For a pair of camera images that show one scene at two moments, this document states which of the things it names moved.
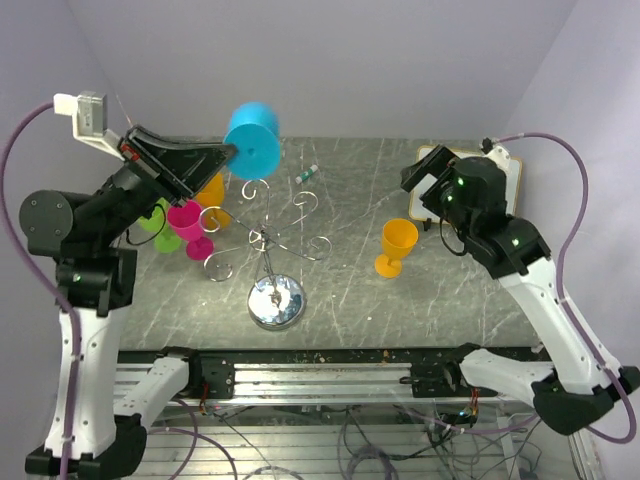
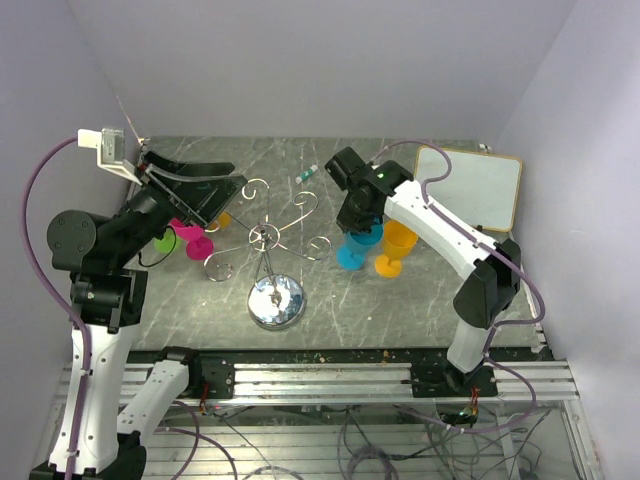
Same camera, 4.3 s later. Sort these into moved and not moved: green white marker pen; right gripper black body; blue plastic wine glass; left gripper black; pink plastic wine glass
Moved: left gripper black; blue plastic wine glass; right gripper black body
Not moved: pink plastic wine glass; green white marker pen
